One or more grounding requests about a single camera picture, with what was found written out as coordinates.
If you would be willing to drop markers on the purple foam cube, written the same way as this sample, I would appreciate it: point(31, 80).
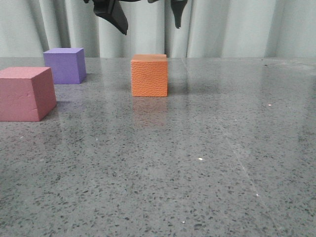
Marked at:
point(67, 65)

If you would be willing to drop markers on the orange foam cube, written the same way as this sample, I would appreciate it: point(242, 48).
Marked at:
point(149, 75)

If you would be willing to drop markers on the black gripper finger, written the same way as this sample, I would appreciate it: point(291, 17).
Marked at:
point(177, 7)
point(114, 14)

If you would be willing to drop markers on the red foam cube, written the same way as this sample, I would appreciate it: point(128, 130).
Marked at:
point(26, 93)

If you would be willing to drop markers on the grey-green curtain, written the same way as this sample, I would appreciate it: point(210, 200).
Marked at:
point(209, 28)

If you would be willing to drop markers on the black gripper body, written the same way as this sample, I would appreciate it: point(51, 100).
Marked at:
point(107, 2)

